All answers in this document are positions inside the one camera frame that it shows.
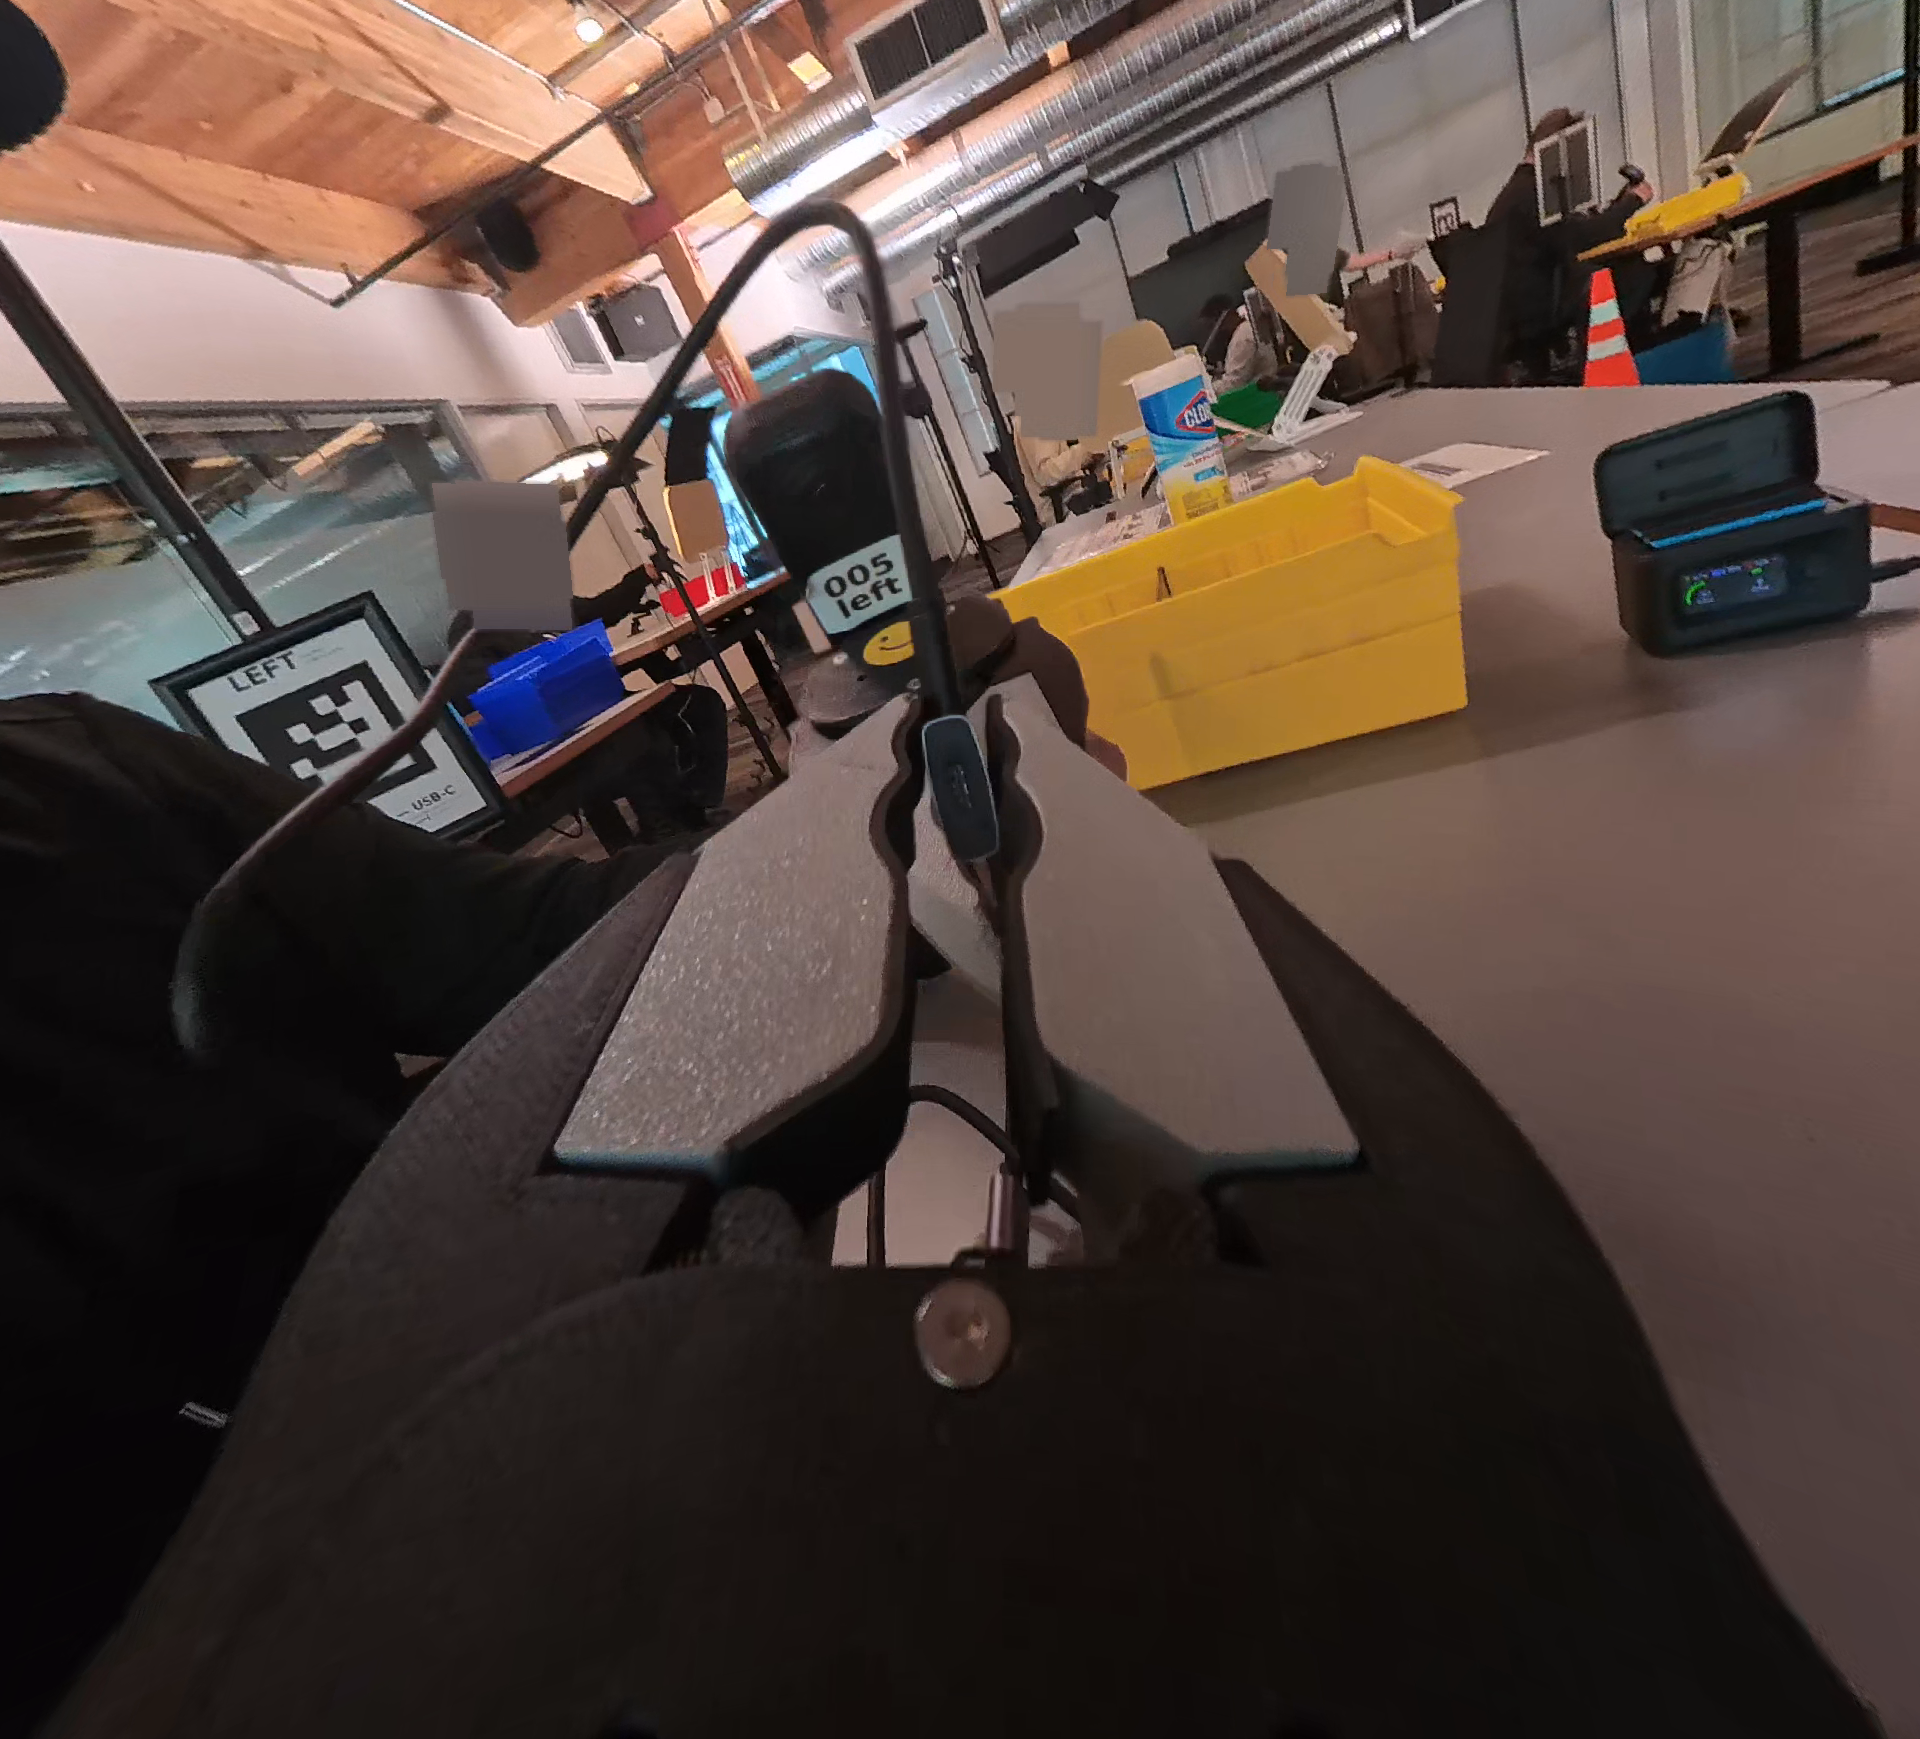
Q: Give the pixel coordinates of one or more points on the blue and black device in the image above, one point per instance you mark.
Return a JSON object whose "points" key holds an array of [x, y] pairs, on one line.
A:
{"points": [[1740, 539]]}

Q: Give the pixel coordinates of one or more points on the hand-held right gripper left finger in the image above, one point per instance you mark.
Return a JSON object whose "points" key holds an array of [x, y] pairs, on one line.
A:
{"points": [[749, 1004]]}

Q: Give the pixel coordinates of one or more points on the yellow plastic bin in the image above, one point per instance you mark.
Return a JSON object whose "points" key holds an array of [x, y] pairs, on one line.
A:
{"points": [[1261, 629]]}

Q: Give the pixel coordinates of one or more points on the black and white marker board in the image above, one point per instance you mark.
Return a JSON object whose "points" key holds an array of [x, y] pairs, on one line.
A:
{"points": [[331, 713]]}

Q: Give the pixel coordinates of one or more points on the blue storage bins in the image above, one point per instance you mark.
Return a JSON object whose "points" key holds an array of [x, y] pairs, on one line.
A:
{"points": [[542, 696]]}

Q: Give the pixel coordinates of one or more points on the white wipes canister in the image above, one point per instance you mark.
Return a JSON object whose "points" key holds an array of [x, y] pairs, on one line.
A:
{"points": [[1176, 420]]}

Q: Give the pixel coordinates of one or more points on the orange traffic cone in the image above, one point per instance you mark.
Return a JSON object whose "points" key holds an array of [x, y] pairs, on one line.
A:
{"points": [[1612, 334]]}

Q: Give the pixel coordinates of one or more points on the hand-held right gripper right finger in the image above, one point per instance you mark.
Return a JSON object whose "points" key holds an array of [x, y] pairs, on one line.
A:
{"points": [[1186, 1004]]}

